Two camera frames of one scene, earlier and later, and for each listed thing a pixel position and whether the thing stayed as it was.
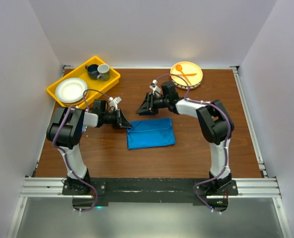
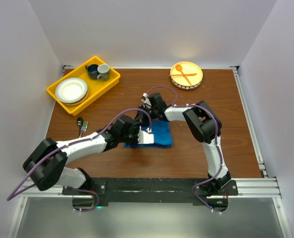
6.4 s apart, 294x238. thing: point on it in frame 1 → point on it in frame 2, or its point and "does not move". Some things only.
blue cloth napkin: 150,133 does not move
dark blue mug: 92,71 does not move
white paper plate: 70,91 does not move
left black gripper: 120,120 → 136,130
